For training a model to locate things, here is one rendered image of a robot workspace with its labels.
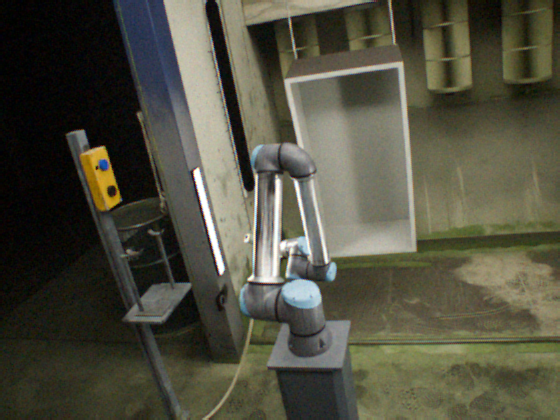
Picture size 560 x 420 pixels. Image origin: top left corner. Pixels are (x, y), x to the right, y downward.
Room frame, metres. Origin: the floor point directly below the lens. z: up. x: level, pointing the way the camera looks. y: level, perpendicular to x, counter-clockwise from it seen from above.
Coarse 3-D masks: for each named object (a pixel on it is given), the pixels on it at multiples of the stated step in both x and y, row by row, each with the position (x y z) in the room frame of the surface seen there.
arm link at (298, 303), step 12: (288, 288) 1.57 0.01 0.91; (300, 288) 1.56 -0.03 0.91; (312, 288) 1.55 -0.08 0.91; (276, 300) 1.56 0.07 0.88; (288, 300) 1.51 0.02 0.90; (300, 300) 1.49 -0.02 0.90; (312, 300) 1.50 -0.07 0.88; (276, 312) 1.54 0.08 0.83; (288, 312) 1.51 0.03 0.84; (300, 312) 1.49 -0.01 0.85; (312, 312) 1.49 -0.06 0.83; (288, 324) 1.53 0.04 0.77; (300, 324) 1.49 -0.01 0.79; (312, 324) 1.49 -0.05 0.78
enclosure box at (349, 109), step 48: (384, 48) 2.53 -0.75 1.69; (288, 96) 2.42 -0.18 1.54; (336, 96) 2.72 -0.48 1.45; (384, 96) 2.66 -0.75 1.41; (336, 144) 2.80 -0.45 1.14; (384, 144) 2.73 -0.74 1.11; (336, 192) 2.88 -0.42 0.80; (384, 192) 2.80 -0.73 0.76; (336, 240) 2.78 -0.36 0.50; (384, 240) 2.65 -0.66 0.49
